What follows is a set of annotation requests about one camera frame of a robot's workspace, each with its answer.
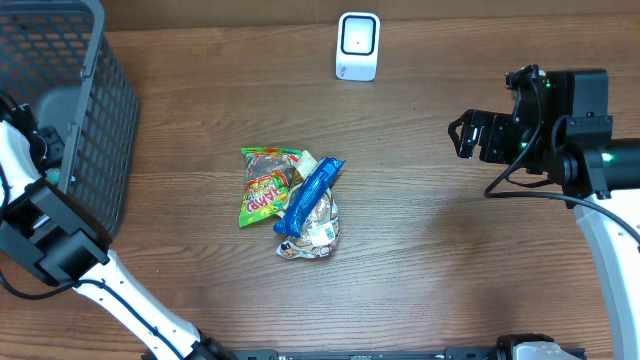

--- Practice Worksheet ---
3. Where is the clear cookie bag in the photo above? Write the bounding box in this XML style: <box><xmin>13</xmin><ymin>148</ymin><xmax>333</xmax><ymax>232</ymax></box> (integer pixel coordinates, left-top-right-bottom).
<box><xmin>276</xmin><ymin>150</ymin><xmax>340</xmax><ymax>259</ymax></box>

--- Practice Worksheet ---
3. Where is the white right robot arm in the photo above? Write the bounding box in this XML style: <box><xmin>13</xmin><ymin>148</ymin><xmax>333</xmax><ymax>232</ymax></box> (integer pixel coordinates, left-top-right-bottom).
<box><xmin>448</xmin><ymin>65</ymin><xmax>639</xmax><ymax>359</ymax></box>

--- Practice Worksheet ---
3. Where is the grey plastic mesh basket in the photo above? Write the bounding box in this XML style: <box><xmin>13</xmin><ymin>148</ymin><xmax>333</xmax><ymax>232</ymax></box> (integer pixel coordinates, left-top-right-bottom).
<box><xmin>1</xmin><ymin>1</ymin><xmax>139</xmax><ymax>235</ymax></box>

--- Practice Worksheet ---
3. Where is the white barcode scanner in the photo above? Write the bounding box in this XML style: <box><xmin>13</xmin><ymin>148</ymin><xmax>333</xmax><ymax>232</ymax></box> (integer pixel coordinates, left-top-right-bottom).
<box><xmin>335</xmin><ymin>11</ymin><xmax>380</xmax><ymax>82</ymax></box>

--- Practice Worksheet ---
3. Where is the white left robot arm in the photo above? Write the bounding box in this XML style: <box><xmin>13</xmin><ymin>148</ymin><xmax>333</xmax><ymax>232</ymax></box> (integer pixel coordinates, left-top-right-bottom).
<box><xmin>1</xmin><ymin>93</ymin><xmax>229</xmax><ymax>359</ymax></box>

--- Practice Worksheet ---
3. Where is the mint green tissue pack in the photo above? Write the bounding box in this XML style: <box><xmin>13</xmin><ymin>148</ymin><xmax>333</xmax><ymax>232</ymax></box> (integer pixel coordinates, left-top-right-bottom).
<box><xmin>45</xmin><ymin>167</ymin><xmax>76</xmax><ymax>185</ymax></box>

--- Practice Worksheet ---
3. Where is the blue snack wrapper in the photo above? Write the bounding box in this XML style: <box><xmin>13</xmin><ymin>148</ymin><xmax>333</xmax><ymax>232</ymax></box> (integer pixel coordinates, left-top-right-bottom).
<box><xmin>273</xmin><ymin>157</ymin><xmax>344</xmax><ymax>237</ymax></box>

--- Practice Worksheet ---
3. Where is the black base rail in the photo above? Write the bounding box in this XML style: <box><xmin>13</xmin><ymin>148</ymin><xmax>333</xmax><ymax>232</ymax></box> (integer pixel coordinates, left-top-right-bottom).
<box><xmin>142</xmin><ymin>333</ymin><xmax>589</xmax><ymax>360</ymax></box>

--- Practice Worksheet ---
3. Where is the green gummy candy bag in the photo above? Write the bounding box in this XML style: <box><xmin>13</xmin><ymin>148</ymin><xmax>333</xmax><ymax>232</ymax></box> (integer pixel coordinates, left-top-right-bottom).
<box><xmin>238</xmin><ymin>147</ymin><xmax>302</xmax><ymax>227</ymax></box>

